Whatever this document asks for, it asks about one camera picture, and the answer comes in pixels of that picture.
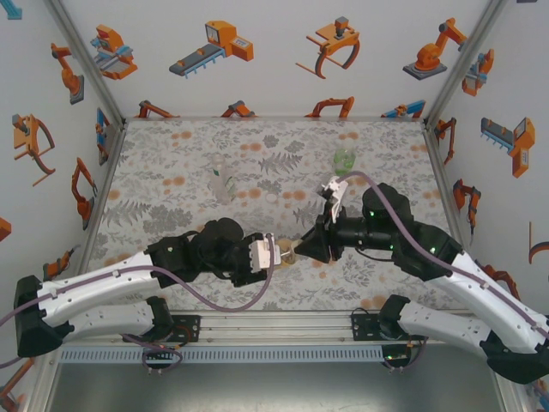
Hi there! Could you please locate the aluminium table rail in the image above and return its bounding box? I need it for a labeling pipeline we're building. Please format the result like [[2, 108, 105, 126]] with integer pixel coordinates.
[[59, 308, 490, 347]]

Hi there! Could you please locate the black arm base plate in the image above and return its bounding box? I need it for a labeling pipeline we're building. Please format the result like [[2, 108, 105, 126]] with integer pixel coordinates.
[[123, 314, 202, 344], [350, 307, 385, 342]]

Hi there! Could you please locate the purple cable loop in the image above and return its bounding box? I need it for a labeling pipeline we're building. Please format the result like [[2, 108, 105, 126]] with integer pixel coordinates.
[[121, 330, 184, 375]]

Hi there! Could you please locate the green label clear bottle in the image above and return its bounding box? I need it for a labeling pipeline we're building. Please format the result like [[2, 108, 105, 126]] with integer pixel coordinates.
[[332, 132, 359, 177]]

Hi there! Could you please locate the white label jasmine tea bottle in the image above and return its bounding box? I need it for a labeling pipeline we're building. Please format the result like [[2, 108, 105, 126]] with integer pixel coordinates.
[[208, 154, 238, 205]]

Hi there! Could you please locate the white slotted cable duct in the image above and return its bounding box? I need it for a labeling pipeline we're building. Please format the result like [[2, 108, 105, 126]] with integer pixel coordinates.
[[57, 346, 385, 365]]

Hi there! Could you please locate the aluminium side rail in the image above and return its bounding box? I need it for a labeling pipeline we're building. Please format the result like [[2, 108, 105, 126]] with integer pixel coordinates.
[[422, 118, 480, 308], [81, 119, 129, 267]]

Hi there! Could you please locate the aluminium frame post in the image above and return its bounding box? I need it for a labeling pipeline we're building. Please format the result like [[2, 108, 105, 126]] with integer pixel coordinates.
[[491, 377, 531, 412], [23, 355, 61, 412], [422, 0, 510, 128], [42, 0, 128, 125]]

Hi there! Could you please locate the small black circuit board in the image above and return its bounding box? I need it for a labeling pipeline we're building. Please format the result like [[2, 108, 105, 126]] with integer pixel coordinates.
[[381, 345, 415, 366]]

